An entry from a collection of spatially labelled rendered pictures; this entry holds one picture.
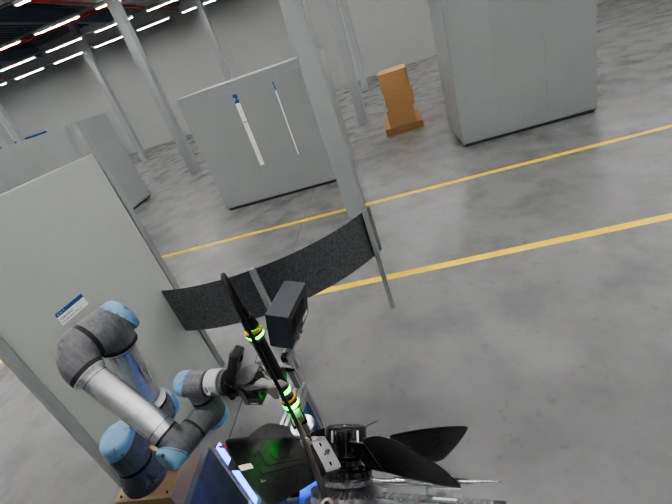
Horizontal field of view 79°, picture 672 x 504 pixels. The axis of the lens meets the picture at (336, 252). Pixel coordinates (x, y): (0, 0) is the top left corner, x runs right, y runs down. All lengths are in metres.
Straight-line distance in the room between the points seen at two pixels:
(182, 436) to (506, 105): 6.57
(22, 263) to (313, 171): 5.22
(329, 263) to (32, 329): 1.85
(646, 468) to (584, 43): 5.88
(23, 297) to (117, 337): 1.43
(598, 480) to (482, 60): 5.66
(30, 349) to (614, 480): 3.02
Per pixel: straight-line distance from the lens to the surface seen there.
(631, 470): 2.63
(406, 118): 9.03
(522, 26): 7.03
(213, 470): 1.81
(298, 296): 1.87
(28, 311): 2.75
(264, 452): 1.11
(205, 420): 1.27
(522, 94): 7.15
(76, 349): 1.31
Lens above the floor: 2.19
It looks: 27 degrees down
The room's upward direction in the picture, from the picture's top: 20 degrees counter-clockwise
